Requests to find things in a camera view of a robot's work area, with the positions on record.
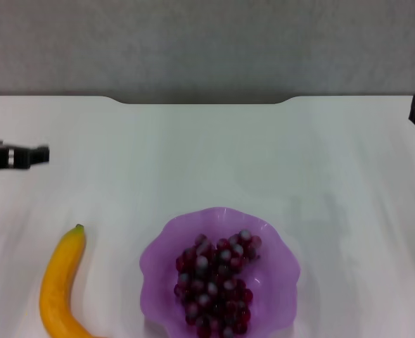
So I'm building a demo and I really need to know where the purple wavy-edged plastic plate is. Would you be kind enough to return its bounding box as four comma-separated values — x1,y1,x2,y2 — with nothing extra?
139,206,302,338

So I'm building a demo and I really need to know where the yellow banana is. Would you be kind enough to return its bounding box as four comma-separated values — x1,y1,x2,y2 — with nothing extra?
39,223,105,338

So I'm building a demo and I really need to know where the dark red grape bunch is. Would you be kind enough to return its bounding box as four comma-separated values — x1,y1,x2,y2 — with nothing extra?
173,229,263,338

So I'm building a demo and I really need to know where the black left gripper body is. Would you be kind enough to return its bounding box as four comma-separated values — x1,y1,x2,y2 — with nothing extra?
0,140,32,175

